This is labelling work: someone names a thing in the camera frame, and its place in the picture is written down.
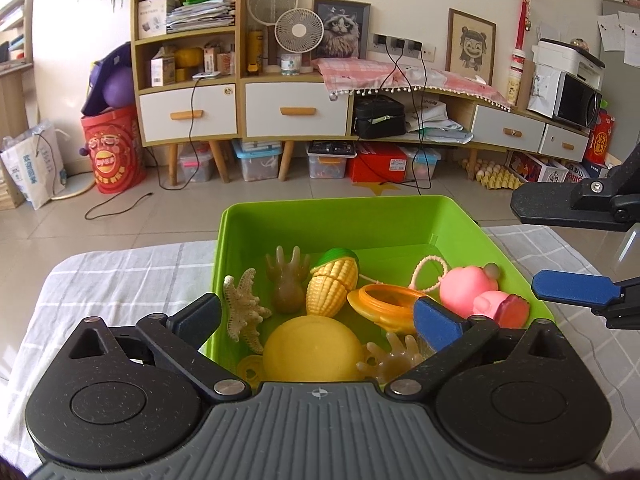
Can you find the yellow toy pot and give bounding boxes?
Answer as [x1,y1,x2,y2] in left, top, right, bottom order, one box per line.
[236,315,363,386]

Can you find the red pink toy piece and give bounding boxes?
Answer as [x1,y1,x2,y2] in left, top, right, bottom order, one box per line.
[495,294,531,330]

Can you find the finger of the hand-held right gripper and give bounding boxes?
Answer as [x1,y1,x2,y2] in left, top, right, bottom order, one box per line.
[531,269,640,332]
[509,140,640,233]

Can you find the wooden shelf cabinet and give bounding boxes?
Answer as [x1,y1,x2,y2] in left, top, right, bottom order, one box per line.
[131,0,243,186]

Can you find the small clear storage bin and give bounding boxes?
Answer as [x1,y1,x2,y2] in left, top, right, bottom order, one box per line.
[405,146,443,181]

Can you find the electric fly swatter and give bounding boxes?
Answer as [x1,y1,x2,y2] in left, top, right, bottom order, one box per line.
[247,0,299,73]

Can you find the wall power outlets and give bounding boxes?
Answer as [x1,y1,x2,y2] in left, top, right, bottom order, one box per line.
[372,34,436,58]

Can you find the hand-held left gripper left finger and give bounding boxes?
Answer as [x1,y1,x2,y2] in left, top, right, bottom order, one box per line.
[67,292,252,405]

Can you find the purple plush toy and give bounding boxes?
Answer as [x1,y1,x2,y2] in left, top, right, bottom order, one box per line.
[81,42,136,117]

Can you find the white shopping bag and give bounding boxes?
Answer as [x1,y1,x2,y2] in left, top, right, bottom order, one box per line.
[0,120,68,211]

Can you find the green plastic cookie box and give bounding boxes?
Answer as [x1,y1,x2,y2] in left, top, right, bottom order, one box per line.
[200,195,557,391]

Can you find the wooden drawer cabinet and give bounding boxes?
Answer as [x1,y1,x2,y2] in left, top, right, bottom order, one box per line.
[239,72,356,183]

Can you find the framed cartoon picture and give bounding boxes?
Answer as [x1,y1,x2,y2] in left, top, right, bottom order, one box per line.
[445,8,497,86]

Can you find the red printed bucket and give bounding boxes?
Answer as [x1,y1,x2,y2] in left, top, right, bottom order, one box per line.
[81,105,148,195]

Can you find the framed cat picture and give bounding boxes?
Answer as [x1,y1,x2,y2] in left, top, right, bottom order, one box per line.
[311,0,372,61]

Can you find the amber rubber octopus toy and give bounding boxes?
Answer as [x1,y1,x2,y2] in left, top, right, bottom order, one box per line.
[265,246,312,315]
[356,332,436,388]

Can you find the pink toy pig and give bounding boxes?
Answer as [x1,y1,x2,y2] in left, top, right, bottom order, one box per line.
[439,262,501,321]

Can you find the yellow toy corn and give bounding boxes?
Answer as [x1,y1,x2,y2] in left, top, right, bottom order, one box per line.
[305,248,361,318]

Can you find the clear bin with pink contents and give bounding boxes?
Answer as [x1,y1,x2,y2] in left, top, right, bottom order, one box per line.
[177,142,218,183]

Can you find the wooden desk shelf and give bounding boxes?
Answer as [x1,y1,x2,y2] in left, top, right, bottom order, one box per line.
[0,0,36,211]

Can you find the white printer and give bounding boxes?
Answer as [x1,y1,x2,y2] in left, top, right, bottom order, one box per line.
[531,37,606,91]

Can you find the pile of papers and folders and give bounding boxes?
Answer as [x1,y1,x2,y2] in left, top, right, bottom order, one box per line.
[165,0,236,33]

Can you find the pink tasselled cloth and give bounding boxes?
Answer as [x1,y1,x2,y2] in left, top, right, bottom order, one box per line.
[312,57,513,113]

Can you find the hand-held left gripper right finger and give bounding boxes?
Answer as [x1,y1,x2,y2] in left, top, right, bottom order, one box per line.
[382,296,571,403]

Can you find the black floor cable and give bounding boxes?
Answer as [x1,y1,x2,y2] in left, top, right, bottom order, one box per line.
[84,192,156,221]

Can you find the blue lid storage bin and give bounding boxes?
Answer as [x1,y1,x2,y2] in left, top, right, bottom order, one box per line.
[232,140,283,181]

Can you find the pink beaded cord loop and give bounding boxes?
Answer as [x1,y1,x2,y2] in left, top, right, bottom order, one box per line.
[410,255,447,293]

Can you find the cartoon printed box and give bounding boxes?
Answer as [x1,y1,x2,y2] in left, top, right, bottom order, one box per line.
[505,150,571,183]

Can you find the red flat box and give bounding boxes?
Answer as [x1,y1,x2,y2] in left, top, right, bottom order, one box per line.
[347,142,408,183]

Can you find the clear bin with black top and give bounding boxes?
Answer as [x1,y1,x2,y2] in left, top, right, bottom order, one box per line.
[306,141,357,179]

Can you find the yellow egg trays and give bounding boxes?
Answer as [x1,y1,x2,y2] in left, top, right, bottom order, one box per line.
[461,157,523,191]

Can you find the stacked paper cups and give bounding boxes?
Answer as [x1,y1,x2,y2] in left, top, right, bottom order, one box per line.
[506,50,526,106]

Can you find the beige starfish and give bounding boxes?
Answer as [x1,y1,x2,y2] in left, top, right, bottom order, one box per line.
[222,268,273,354]

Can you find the black case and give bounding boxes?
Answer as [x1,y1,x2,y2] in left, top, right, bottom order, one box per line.
[353,95,407,140]

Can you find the grey checked cloth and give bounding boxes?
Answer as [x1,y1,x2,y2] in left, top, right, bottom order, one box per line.
[10,224,640,466]

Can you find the red hanging ornament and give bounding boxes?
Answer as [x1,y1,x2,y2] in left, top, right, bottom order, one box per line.
[511,0,543,56]

